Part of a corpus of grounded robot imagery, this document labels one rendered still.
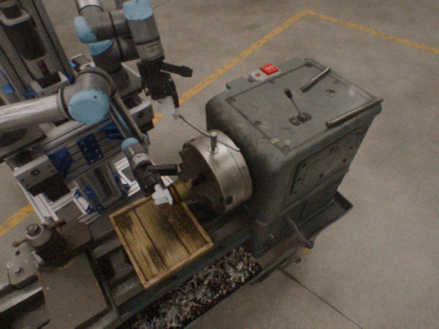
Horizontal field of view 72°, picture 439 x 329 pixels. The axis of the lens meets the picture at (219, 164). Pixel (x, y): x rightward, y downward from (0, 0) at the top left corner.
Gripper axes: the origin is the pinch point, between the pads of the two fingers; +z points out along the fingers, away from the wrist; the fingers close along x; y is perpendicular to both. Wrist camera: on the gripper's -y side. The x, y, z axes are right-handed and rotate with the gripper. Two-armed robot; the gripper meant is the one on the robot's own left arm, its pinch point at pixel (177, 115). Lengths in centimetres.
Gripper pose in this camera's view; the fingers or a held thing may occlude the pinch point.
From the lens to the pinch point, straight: 103.7
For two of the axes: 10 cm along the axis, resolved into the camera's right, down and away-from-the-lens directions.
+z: 2.0, 8.3, 5.2
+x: 5.2, 3.6, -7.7
